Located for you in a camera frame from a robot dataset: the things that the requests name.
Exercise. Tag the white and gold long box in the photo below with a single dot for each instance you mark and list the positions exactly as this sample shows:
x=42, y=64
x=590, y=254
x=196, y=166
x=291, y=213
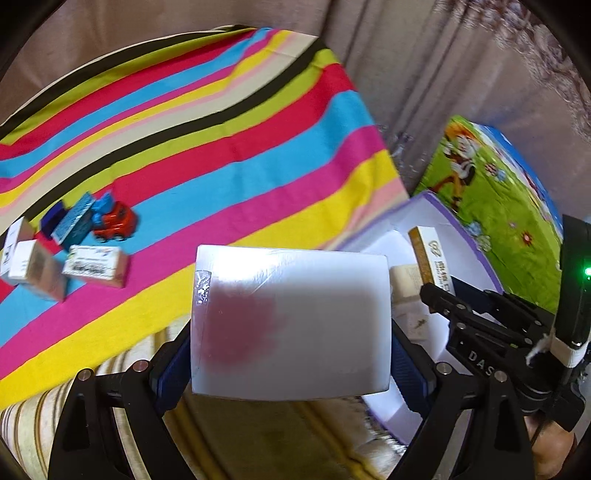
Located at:
x=431, y=258

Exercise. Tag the green cartoon printed cloth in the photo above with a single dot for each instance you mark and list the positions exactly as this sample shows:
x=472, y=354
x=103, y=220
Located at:
x=498, y=198

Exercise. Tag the tall matte white box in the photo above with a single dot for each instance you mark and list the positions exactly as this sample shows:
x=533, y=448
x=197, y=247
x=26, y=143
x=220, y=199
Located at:
x=406, y=281

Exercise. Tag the white box with gold ornament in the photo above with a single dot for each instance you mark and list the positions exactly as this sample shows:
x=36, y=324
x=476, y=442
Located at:
x=415, y=318

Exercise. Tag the teal box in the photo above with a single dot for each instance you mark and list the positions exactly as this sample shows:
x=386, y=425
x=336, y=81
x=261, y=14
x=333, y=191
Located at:
x=74, y=221

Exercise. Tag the white box with black logo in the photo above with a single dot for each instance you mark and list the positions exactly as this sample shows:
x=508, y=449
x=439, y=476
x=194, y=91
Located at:
x=14, y=244

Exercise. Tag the dark blue box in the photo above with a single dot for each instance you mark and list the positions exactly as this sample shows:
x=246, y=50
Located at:
x=53, y=219

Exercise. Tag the colourful striped blanket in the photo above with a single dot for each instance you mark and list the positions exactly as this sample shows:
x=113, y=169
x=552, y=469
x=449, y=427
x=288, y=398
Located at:
x=207, y=138

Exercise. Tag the person's right hand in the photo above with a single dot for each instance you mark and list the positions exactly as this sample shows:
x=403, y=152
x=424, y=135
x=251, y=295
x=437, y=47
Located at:
x=554, y=452

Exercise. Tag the white box with green print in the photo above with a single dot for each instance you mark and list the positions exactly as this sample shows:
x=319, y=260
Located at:
x=94, y=267

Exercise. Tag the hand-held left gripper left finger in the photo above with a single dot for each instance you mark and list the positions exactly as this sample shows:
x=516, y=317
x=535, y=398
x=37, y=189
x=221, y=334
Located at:
x=173, y=374

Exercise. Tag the red toy truck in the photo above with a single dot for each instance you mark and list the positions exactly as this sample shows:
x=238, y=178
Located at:
x=115, y=221

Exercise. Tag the small white box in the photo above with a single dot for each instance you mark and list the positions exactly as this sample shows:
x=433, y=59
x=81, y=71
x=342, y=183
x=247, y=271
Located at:
x=32, y=267

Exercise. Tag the large white box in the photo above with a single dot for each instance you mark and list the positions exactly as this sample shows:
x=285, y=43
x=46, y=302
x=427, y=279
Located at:
x=295, y=323

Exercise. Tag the beige striped cushion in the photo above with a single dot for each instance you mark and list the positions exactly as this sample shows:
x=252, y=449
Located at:
x=27, y=424

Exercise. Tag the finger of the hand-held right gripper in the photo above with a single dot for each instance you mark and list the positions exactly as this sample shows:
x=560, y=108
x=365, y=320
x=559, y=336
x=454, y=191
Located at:
x=443, y=304
x=475, y=293

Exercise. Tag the purple cardboard box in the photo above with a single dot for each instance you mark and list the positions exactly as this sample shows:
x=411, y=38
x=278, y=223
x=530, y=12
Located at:
x=397, y=415

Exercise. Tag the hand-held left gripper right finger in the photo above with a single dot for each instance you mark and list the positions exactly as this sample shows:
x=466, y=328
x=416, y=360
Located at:
x=411, y=374

